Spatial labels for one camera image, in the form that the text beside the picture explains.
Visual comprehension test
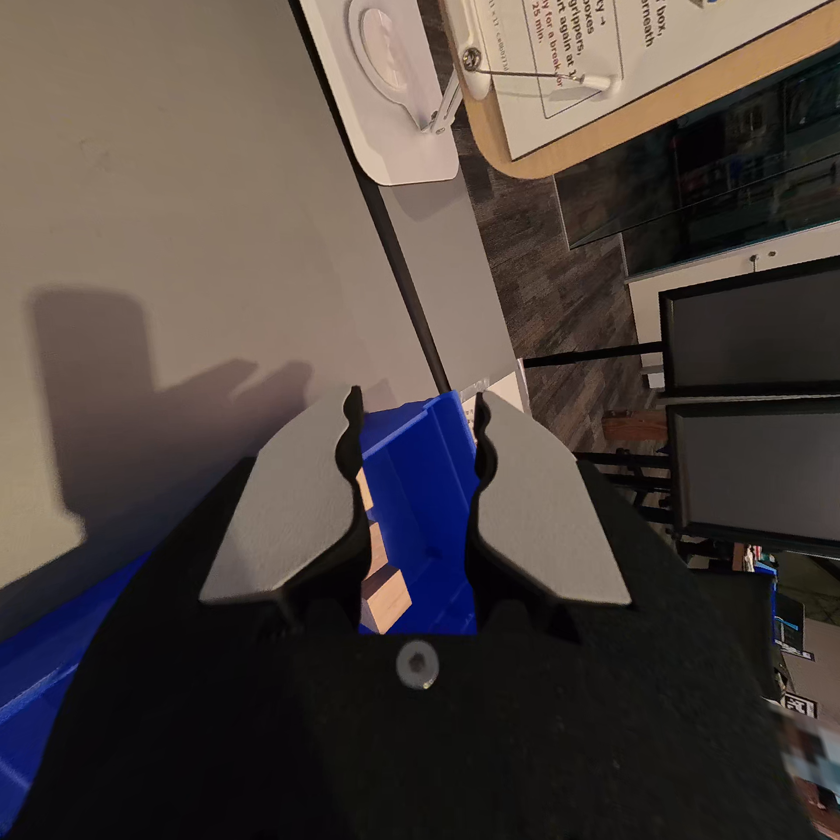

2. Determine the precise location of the white task card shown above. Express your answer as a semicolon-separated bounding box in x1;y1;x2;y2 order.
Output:
459;371;530;434

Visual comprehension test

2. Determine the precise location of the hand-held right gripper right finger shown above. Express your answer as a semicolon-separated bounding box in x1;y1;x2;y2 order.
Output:
466;392;633;623

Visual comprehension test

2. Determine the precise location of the glass partition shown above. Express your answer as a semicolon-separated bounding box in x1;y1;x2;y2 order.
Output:
554;49;840;252

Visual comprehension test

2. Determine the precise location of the wooden plank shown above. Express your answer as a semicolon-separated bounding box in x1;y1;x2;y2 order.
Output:
602;410;669;446

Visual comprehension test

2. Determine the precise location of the white board stand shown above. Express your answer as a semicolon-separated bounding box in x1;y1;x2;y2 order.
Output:
295;0;460;186

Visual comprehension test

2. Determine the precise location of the wooden display board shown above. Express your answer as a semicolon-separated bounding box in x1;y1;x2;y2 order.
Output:
456;0;840;180

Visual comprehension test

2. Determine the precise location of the blue plastic bin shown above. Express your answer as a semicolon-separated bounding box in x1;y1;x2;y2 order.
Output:
0;390;481;821

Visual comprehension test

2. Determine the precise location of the printed instruction sheet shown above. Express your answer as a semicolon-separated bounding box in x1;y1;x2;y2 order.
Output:
482;0;840;162

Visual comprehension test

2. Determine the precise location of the black metal stand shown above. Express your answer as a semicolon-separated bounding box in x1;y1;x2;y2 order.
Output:
523;341;680;546

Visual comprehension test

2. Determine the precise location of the white page holder clip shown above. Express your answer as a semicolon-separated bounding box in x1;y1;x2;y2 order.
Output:
461;46;621;101

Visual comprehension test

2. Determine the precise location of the black framed screen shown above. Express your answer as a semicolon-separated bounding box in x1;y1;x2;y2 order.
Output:
666;394;840;560
658;259;840;399

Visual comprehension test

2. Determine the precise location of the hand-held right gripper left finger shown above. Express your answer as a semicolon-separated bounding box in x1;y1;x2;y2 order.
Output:
199;386;370;632

